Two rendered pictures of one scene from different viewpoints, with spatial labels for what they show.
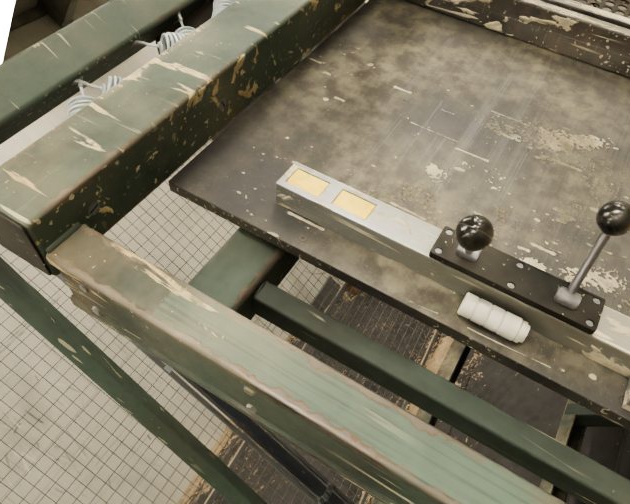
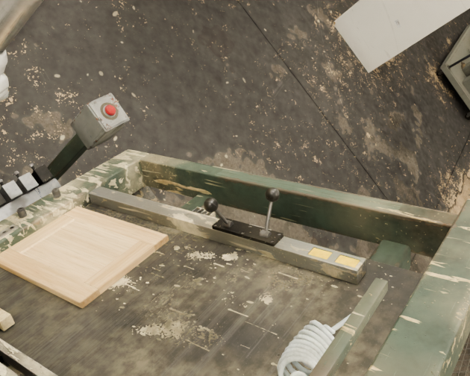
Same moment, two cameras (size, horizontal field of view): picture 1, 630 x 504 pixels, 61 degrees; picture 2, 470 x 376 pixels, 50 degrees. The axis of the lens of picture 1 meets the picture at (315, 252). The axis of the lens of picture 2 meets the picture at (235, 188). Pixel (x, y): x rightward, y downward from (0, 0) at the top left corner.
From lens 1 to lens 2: 1.48 m
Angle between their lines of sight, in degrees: 98
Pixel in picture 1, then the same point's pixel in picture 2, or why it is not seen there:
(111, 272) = (428, 212)
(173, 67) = (455, 278)
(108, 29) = not seen: outside the picture
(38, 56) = not seen: outside the picture
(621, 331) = (210, 221)
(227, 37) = (430, 309)
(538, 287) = (238, 226)
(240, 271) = (379, 259)
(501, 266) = (251, 231)
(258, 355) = (355, 198)
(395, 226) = (298, 245)
